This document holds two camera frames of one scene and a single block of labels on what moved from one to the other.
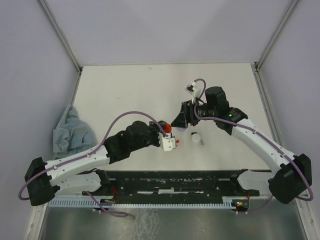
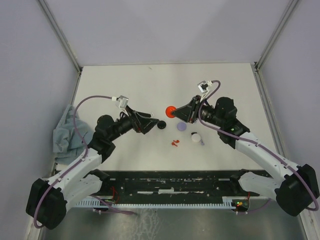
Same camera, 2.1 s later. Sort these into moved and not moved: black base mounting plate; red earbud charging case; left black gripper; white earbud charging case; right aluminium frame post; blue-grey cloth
Moved: red earbud charging case; left black gripper
Not moved: blue-grey cloth; black base mounting plate; right aluminium frame post; white earbud charging case
